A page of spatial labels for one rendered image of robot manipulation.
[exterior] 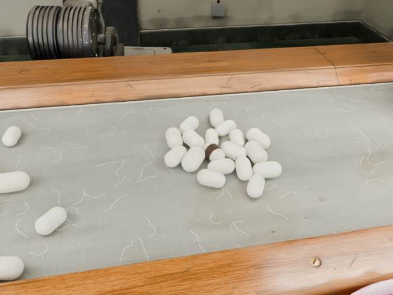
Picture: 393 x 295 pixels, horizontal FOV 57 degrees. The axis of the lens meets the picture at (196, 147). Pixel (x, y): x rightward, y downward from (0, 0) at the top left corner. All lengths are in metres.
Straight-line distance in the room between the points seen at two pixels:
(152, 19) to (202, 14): 0.34
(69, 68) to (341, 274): 0.49
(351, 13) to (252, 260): 2.82
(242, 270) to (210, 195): 0.12
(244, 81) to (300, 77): 0.10
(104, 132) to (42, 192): 0.12
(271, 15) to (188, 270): 2.53
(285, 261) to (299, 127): 0.25
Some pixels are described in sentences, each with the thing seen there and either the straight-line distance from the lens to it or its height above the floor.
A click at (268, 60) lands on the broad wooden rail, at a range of 0.66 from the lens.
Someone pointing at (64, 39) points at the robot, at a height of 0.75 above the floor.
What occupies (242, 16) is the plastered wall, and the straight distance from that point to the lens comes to 2.69.
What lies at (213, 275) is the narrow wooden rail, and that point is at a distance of 0.32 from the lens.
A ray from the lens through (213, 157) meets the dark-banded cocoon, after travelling 0.44.
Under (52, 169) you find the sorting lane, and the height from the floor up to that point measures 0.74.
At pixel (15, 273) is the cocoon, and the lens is 0.37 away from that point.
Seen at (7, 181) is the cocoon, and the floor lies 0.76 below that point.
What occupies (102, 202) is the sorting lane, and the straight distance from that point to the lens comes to 0.42.
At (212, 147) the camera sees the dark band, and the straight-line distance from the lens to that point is 0.45.
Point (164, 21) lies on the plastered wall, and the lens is 2.57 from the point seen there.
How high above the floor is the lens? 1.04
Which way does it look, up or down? 39 degrees down
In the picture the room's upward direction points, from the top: 3 degrees clockwise
